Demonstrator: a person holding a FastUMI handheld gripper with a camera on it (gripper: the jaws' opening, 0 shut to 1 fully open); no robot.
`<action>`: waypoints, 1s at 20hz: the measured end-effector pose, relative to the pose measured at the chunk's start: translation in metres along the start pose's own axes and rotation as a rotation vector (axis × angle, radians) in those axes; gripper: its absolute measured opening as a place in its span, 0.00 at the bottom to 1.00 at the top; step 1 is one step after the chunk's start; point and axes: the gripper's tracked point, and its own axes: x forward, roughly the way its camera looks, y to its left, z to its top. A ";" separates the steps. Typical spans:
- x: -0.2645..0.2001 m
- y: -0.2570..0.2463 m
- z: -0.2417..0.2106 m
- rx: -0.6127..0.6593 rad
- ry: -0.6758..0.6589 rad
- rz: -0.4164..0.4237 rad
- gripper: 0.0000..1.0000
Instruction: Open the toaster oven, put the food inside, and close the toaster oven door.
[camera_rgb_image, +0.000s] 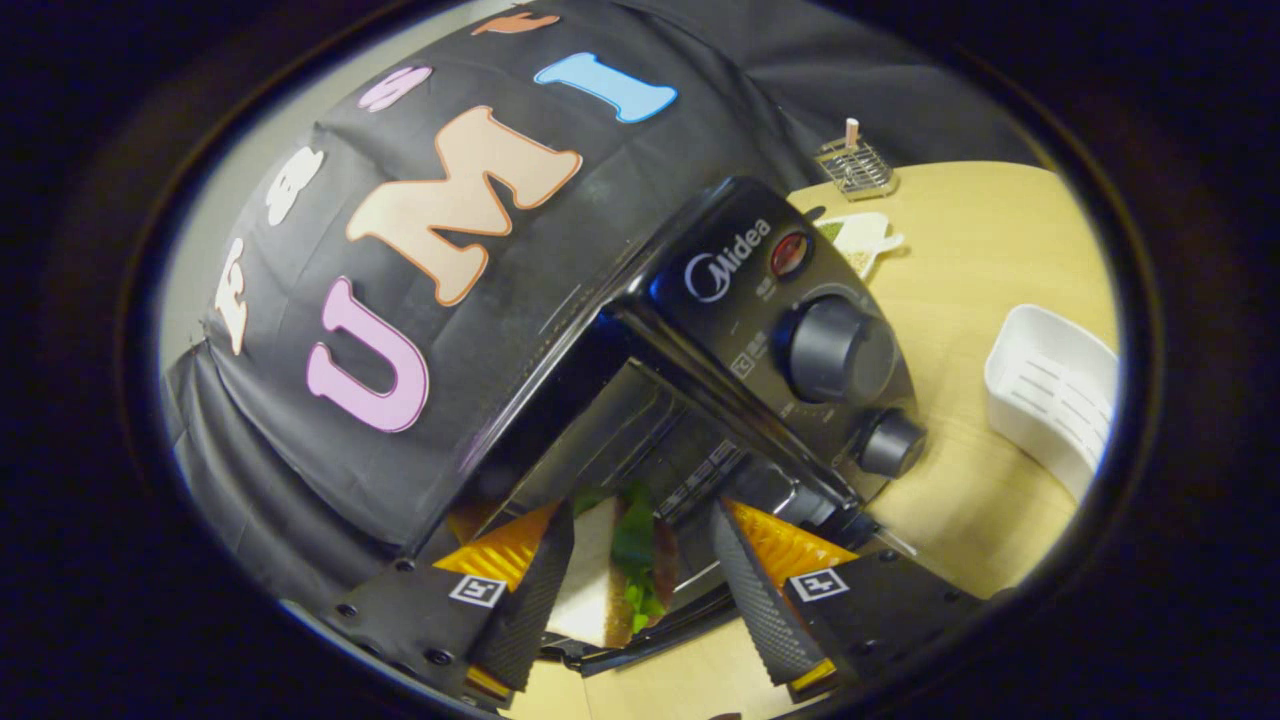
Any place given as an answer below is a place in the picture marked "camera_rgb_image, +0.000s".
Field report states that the white plastic basket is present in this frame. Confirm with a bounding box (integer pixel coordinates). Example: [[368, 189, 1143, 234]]
[[984, 303, 1120, 505]]

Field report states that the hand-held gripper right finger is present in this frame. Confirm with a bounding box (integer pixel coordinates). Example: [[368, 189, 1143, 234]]
[[711, 497, 987, 701]]

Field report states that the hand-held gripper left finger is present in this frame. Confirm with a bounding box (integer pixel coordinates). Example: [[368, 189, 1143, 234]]
[[322, 500, 577, 709]]

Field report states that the metal mesh holder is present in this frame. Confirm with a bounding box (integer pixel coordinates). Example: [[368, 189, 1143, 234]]
[[815, 137, 899, 202]]

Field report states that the black toaster oven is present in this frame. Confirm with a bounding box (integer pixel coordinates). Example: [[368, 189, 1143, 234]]
[[440, 177, 929, 679]]

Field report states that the black backdrop cloth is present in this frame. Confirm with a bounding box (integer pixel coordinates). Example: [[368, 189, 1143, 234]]
[[165, 0, 1041, 613]]

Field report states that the white divided bean dish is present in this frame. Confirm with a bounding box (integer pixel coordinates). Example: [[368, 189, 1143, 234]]
[[815, 211, 906, 281]]

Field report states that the lettuce sandwich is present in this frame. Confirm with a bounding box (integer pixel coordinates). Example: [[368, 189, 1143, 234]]
[[545, 482, 682, 649]]

